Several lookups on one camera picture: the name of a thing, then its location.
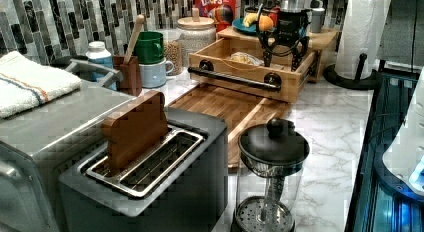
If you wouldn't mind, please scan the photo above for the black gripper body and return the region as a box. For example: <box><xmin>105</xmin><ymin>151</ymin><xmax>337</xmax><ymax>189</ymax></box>
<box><xmin>270</xmin><ymin>9</ymin><xmax>309</xmax><ymax>56</ymax></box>

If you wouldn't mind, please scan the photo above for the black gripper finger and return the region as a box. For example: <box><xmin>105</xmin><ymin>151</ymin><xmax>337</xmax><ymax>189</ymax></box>
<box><xmin>291</xmin><ymin>38</ymin><xmax>309</xmax><ymax>71</ymax></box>
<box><xmin>263</xmin><ymin>44</ymin><xmax>273</xmax><ymax>67</ymax></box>

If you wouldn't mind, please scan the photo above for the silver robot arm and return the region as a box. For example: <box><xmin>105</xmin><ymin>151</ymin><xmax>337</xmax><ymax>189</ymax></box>
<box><xmin>256</xmin><ymin>0</ymin><xmax>323</xmax><ymax>71</ymax></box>

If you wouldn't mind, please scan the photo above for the orange toy fruit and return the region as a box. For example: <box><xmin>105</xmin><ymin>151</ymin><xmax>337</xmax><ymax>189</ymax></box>
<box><xmin>258</xmin><ymin>16</ymin><xmax>274</xmax><ymax>31</ymax></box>

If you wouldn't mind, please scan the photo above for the white chips bag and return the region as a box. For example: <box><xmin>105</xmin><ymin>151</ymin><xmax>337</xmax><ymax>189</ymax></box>
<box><xmin>230</xmin><ymin>52</ymin><xmax>263</xmax><ymax>66</ymax></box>

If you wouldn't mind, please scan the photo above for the wooden drawer box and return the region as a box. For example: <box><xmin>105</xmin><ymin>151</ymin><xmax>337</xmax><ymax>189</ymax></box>
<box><xmin>188</xmin><ymin>27</ymin><xmax>338</xmax><ymax>103</ymax></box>

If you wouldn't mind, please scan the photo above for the yellow toy banana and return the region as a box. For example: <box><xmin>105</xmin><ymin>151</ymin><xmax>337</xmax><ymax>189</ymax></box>
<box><xmin>243</xmin><ymin>13</ymin><xmax>258</xmax><ymax>28</ymax></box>

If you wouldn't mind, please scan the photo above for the teal plate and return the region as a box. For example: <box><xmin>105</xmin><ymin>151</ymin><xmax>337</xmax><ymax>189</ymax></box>
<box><xmin>232</xmin><ymin>18</ymin><xmax>256</xmax><ymax>35</ymax></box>

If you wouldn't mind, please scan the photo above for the wooden cutting board tray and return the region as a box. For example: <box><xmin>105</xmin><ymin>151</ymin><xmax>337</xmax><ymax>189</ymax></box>
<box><xmin>170</xmin><ymin>84</ymin><xmax>291</xmax><ymax>171</ymax></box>

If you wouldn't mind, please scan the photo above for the red Froot Loops box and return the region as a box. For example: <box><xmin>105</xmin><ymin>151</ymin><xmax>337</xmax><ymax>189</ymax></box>
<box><xmin>194</xmin><ymin>0</ymin><xmax>240</xmax><ymax>32</ymax></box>

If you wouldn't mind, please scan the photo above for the white paper towel roll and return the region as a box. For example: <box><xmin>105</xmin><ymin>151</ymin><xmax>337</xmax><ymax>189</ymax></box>
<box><xmin>335</xmin><ymin>0</ymin><xmax>391</xmax><ymax>78</ymax></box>

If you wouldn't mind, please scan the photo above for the ceramic jar wooden lid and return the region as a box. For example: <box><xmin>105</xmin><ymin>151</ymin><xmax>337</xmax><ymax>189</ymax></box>
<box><xmin>177</xmin><ymin>7</ymin><xmax>216</xmax><ymax>67</ymax></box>

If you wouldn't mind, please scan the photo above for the black paper towel stand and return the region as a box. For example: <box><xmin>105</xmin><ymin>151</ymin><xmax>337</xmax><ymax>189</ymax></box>
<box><xmin>323</xmin><ymin>53</ymin><xmax>382</xmax><ymax>91</ymax></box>

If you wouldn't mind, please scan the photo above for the clear jar with nuts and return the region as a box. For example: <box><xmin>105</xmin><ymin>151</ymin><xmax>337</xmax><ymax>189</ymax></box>
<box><xmin>160</xmin><ymin>29</ymin><xmax>182</xmax><ymax>75</ymax></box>

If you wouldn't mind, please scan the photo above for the light blue mug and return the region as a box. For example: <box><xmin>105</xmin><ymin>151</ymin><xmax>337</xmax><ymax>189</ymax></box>
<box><xmin>139</xmin><ymin>58</ymin><xmax>174</xmax><ymax>88</ymax></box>

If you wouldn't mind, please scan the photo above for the green mug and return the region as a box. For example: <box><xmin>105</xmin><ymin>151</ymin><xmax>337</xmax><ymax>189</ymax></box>
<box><xmin>134</xmin><ymin>31</ymin><xmax>164</xmax><ymax>65</ymax></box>

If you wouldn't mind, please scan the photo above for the black French press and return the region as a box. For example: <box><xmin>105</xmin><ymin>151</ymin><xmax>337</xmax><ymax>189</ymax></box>
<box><xmin>231</xmin><ymin>118</ymin><xmax>310</xmax><ymax>232</ymax></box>

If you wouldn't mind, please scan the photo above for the wooden rolling pin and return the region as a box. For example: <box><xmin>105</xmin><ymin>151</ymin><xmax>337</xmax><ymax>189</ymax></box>
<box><xmin>124</xmin><ymin>15</ymin><xmax>145</xmax><ymax>64</ymax></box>

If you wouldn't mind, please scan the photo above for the wooden toast slice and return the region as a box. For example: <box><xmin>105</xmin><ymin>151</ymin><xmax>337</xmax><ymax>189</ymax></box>
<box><xmin>101</xmin><ymin>91</ymin><xmax>168</xmax><ymax>174</ymax></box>

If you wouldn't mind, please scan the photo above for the brown wooden utensil holder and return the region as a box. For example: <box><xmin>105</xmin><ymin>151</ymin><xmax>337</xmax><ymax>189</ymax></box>
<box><xmin>113</xmin><ymin>55</ymin><xmax>142</xmax><ymax>96</ymax></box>

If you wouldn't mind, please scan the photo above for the silver toaster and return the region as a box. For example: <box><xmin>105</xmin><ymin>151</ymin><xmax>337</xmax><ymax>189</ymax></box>
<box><xmin>59</xmin><ymin>108</ymin><xmax>228</xmax><ymax>232</ymax></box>

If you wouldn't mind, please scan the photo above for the white and blue bottle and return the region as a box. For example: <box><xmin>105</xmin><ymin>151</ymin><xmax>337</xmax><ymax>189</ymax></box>
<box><xmin>86</xmin><ymin>41</ymin><xmax>117</xmax><ymax>90</ymax></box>

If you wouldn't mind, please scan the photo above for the white striped towel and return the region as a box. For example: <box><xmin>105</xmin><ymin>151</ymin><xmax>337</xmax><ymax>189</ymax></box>
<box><xmin>0</xmin><ymin>51</ymin><xmax>82</xmax><ymax>118</ymax></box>

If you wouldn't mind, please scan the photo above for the silver toaster oven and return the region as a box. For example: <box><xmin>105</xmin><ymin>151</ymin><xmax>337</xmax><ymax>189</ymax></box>
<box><xmin>0</xmin><ymin>59</ymin><xmax>132</xmax><ymax>232</ymax></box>

